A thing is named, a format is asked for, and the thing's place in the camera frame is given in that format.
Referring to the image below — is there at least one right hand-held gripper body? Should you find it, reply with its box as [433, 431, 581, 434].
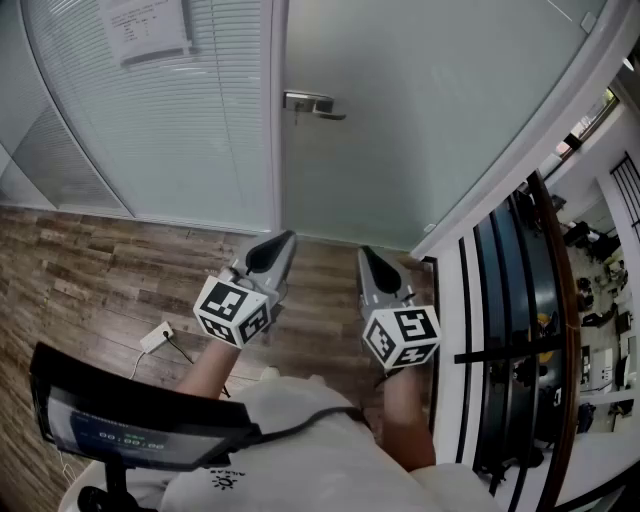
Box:
[358, 289, 443, 372]

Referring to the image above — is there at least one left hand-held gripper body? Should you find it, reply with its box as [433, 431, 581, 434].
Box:
[193, 258, 284, 350]

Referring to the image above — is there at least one metal door handle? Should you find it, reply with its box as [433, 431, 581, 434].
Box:
[283, 89, 348, 122]

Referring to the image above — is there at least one person's left forearm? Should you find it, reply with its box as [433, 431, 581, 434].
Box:
[172, 342, 239, 401]

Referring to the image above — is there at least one person's right forearm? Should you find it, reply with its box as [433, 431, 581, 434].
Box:
[382, 367, 438, 471]

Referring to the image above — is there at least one white power strip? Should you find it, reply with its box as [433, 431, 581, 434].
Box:
[138, 321, 175, 354]

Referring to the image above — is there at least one black metal railing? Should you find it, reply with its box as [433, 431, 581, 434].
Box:
[452, 189, 571, 496]

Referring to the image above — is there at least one black tablet screen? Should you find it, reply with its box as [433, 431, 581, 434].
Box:
[28, 341, 264, 473]

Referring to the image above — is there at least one person's white shirt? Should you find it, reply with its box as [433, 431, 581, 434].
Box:
[59, 369, 501, 512]

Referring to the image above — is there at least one wooden handrail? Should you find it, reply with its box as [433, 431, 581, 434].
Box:
[527, 169, 584, 512]

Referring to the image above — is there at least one white paper notice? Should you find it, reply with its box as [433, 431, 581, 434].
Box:
[97, 0, 199, 69]

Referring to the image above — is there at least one black metal grille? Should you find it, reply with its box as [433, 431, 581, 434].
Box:
[608, 149, 640, 229]

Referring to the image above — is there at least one black plug cable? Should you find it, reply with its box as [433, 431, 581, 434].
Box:
[167, 332, 195, 365]

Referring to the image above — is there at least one black tablet cable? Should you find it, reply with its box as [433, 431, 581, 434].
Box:
[249, 407, 374, 444]

